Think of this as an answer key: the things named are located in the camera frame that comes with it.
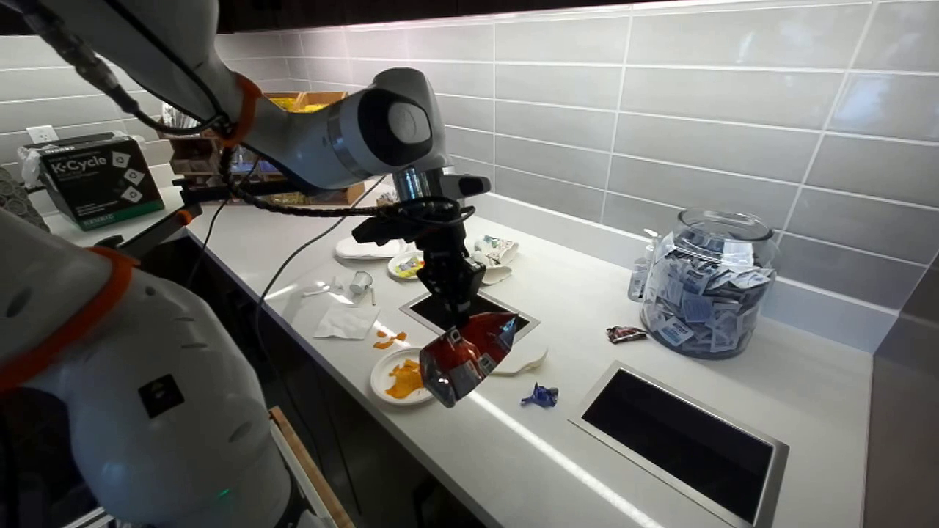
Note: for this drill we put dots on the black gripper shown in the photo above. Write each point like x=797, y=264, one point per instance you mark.
x=445, y=239

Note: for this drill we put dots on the small dark brown packet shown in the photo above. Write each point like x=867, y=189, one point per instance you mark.
x=625, y=336

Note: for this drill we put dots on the loose orange chips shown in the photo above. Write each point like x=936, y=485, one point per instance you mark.
x=383, y=340

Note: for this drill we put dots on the left bag of nuts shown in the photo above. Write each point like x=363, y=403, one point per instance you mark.
x=502, y=243

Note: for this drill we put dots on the right bag of nuts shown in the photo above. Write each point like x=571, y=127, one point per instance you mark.
x=489, y=259

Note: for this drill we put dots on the white plastic scrap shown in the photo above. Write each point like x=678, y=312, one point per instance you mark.
x=524, y=359

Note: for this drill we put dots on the empty white plate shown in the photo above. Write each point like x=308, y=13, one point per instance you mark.
x=357, y=249

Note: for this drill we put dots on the bag of nuts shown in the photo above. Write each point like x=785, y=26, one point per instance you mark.
x=502, y=243
x=489, y=259

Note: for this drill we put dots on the small clear sanitizer bottle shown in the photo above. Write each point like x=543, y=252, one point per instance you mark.
x=640, y=278

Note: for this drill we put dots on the red doritos packet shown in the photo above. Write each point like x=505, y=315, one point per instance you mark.
x=458, y=361

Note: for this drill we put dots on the clear plastic bag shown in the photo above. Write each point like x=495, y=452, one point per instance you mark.
x=333, y=312

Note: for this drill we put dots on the black labelled box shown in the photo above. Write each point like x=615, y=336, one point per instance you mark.
x=99, y=179

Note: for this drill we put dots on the wooden shelf organiser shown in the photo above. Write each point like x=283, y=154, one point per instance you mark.
x=295, y=101

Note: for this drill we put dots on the glass jar of packets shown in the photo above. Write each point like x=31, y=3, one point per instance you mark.
x=704, y=293

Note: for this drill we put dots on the blue crumpled wrapper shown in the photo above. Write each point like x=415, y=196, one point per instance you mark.
x=542, y=397

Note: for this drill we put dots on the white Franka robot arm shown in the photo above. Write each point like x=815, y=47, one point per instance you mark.
x=147, y=412

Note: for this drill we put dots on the orange doritos chips pile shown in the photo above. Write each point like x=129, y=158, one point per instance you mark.
x=404, y=381

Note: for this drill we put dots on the wooden edged cart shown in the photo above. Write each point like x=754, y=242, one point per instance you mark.
x=302, y=469

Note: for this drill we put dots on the small plate with yellow food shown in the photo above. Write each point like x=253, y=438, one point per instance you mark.
x=404, y=264

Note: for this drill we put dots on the white plate holding doritos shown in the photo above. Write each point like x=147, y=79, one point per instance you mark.
x=380, y=375

